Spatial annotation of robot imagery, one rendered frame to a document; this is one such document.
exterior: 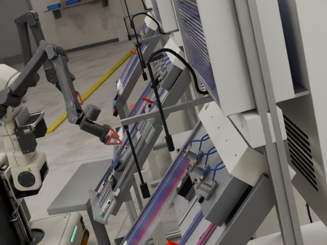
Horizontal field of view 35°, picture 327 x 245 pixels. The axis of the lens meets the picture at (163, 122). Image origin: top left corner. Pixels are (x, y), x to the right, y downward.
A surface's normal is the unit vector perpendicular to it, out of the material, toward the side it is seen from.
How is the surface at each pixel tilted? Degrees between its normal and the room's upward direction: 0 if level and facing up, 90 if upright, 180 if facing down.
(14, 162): 90
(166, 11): 90
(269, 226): 90
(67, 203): 0
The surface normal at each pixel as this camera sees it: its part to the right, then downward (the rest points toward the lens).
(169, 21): 0.09, 0.29
